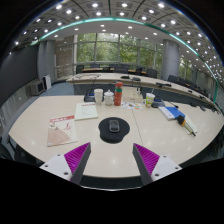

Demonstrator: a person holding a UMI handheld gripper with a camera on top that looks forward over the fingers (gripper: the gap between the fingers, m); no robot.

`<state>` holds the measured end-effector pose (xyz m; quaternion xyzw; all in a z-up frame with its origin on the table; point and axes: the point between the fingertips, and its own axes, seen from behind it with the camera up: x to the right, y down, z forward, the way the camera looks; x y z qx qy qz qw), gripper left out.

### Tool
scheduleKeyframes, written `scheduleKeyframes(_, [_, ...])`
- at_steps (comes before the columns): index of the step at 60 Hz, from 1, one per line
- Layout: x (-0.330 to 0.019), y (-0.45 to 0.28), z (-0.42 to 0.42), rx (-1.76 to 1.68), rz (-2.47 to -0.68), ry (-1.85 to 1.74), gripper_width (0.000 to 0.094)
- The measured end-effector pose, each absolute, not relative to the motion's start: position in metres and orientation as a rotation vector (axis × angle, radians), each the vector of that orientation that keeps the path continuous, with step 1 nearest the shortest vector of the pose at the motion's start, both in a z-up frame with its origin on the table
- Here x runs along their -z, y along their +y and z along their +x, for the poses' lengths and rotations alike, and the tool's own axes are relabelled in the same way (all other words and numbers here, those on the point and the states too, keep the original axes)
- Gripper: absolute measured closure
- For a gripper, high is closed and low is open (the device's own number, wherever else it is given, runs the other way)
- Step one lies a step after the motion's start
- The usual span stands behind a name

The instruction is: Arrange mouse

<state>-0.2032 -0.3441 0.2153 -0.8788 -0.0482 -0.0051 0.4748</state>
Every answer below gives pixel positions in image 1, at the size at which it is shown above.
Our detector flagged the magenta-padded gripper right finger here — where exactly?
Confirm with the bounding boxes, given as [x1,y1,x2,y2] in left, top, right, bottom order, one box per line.
[132,143,183,186]

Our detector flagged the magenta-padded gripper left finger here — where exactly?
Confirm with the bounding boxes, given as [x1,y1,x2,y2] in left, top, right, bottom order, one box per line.
[39,142,92,185]

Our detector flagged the black computer mouse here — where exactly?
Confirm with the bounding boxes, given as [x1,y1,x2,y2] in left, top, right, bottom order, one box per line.
[108,119,121,133]

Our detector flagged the black mouse pad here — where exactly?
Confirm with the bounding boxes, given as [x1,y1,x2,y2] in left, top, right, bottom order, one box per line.
[98,116,131,145]

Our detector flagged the red and white brochure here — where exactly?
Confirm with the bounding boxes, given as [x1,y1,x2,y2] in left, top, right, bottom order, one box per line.
[46,114,79,148]

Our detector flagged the cream paper document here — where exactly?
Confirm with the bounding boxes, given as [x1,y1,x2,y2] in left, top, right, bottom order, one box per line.
[74,102,99,121]

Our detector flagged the black and orange handheld tool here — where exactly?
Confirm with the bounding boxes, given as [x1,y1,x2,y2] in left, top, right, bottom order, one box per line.
[176,115,198,137]

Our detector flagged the blue book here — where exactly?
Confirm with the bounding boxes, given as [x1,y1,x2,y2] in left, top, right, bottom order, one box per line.
[165,106,186,120]

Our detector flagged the colourful sticker sheet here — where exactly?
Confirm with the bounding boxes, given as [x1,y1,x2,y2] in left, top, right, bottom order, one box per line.
[121,101,145,111]

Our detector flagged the black desk device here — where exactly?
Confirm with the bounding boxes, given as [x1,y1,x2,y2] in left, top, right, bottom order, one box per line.
[151,98,166,109]

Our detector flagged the green printed paper cup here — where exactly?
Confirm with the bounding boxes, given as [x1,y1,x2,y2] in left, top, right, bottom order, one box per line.
[145,92,156,108]

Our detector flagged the black conference microphone unit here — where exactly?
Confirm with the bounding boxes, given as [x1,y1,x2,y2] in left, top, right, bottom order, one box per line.
[83,87,98,103]

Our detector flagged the white paper cup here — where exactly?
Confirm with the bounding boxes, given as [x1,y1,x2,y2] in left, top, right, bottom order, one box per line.
[93,88,104,106]

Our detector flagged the white lidded mug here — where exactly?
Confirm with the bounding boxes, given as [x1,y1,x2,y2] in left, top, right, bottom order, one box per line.
[103,89,115,107]

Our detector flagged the red drink bottle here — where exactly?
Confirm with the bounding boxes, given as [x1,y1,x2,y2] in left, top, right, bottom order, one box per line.
[114,81,124,107]

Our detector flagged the long curved conference table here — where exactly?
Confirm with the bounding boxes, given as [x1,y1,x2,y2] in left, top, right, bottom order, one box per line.
[65,72,218,111]

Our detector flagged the black desk microphones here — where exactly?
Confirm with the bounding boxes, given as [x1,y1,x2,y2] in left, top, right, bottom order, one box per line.
[120,74,173,88]

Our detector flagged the black office chairs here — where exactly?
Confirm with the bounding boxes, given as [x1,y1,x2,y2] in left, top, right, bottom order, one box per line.
[74,63,214,98]

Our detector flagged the ceiling lights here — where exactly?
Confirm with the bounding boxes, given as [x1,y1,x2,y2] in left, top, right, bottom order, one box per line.
[13,1,221,71]

